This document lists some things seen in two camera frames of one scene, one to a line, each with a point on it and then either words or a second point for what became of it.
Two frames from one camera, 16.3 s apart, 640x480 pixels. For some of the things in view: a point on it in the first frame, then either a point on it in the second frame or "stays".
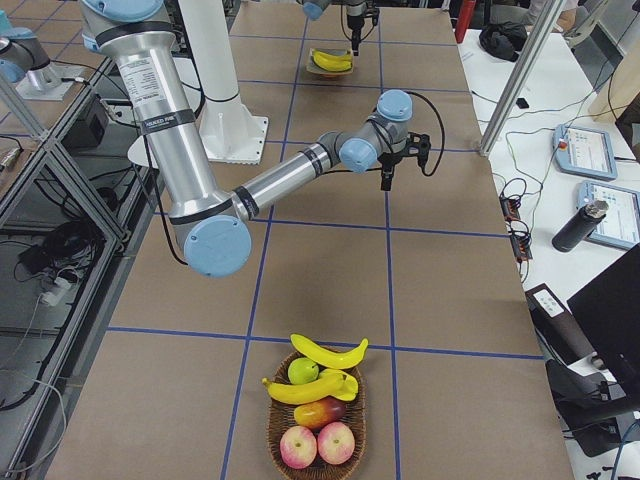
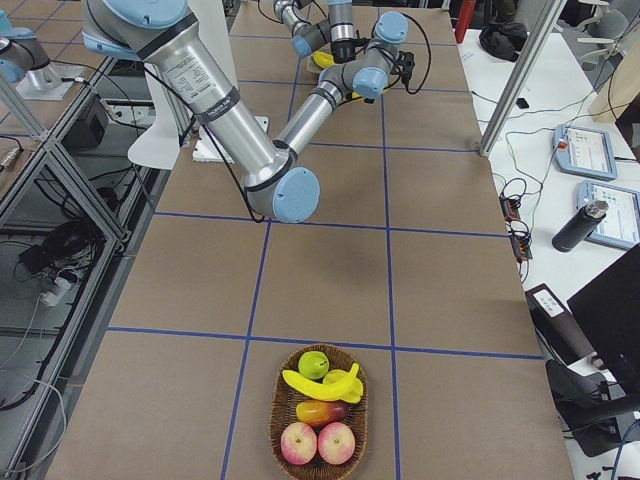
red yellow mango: (317, 414) stays
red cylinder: (465, 15) stays
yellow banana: (312, 390) -> (330, 390)
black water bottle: (579, 225) stays
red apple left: (298, 447) stays
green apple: (302, 371) -> (313, 365)
